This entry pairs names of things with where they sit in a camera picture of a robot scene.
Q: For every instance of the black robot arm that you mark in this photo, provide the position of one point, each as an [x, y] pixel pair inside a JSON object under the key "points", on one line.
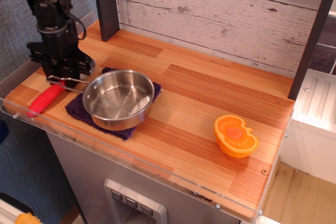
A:
{"points": [[55, 13]]}

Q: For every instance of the orange slice toy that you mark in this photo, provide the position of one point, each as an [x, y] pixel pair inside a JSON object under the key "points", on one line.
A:
{"points": [[234, 137]]}

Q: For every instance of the purple cloth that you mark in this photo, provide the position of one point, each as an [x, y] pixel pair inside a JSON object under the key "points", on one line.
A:
{"points": [[77, 111]]}

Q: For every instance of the dark grey left post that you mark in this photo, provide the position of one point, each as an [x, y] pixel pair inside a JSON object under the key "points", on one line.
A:
{"points": [[108, 18]]}

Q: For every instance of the red handled metal spoon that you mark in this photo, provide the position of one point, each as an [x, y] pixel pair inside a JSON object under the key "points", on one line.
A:
{"points": [[45, 99]]}

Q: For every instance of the dark grey post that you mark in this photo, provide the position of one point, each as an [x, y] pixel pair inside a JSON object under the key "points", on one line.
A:
{"points": [[312, 41], [108, 18]]}

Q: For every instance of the white toy sink unit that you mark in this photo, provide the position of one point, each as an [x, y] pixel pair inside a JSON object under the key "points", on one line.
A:
{"points": [[309, 142]]}

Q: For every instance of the grey toy kitchen cabinet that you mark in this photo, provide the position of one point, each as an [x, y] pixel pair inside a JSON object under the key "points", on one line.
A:
{"points": [[87, 170]]}

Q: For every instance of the dark grey right post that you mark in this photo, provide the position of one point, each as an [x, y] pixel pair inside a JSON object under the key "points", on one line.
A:
{"points": [[312, 41]]}

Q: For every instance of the silver dispenser panel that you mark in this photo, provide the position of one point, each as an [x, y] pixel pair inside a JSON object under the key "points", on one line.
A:
{"points": [[129, 206]]}

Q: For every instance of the stainless steel saucepan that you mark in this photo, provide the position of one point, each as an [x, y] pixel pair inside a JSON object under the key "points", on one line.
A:
{"points": [[116, 100]]}

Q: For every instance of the orange object bottom left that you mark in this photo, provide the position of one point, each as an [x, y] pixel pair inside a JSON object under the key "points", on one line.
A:
{"points": [[27, 218]]}

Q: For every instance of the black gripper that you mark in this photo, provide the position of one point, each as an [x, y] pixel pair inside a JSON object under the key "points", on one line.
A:
{"points": [[59, 55]]}

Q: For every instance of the clear acrylic edge guard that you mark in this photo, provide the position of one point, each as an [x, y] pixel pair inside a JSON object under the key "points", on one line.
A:
{"points": [[174, 156]]}

